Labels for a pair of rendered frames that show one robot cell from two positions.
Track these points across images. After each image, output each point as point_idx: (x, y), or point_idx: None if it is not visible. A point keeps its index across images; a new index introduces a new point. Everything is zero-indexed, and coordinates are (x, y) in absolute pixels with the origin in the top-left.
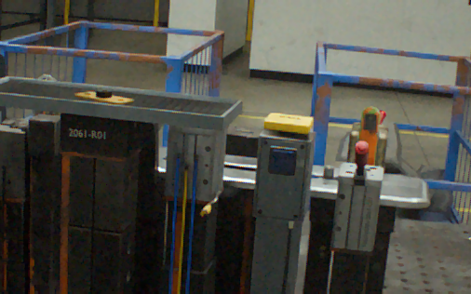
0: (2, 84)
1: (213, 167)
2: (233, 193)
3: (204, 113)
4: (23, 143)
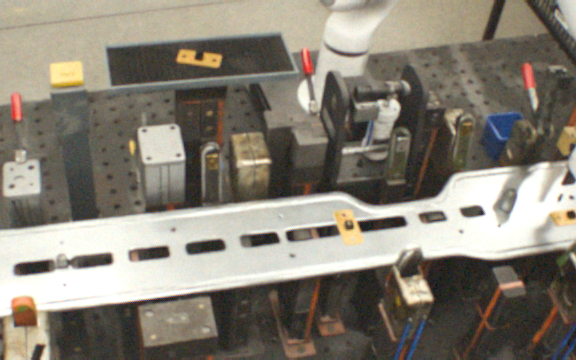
0: (289, 63)
1: (139, 153)
2: None
3: (122, 58)
4: None
